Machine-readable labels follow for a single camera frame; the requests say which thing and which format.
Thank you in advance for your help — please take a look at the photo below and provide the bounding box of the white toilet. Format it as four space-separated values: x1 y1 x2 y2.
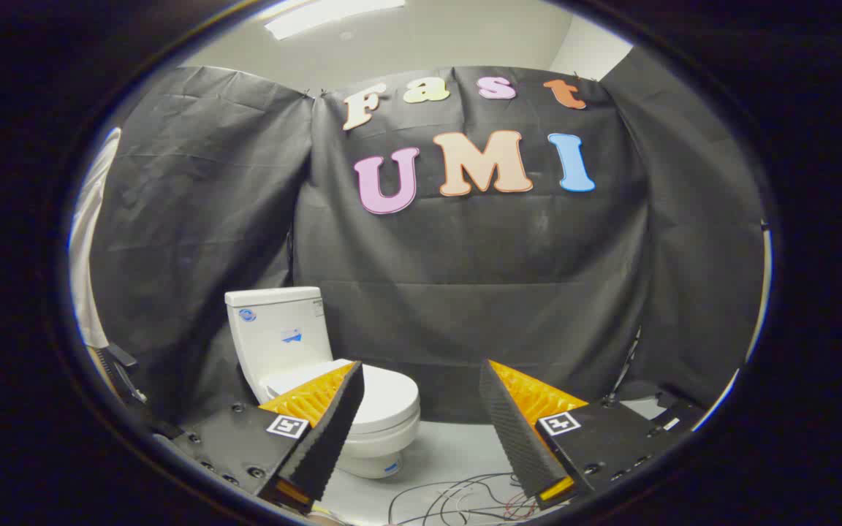
224 286 422 480

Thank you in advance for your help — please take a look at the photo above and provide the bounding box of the white toilet lid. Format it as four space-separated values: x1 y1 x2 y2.
266 359 421 433

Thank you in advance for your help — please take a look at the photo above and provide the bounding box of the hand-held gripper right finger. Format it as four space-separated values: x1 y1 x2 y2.
479 359 707 511

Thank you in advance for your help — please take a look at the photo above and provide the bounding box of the black backdrop cloth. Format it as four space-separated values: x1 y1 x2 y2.
88 64 765 426

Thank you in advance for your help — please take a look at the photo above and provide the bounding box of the tangle of floor cables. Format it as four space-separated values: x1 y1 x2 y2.
387 473 562 526

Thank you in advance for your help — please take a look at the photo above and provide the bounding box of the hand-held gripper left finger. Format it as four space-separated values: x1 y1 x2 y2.
171 359 365 514

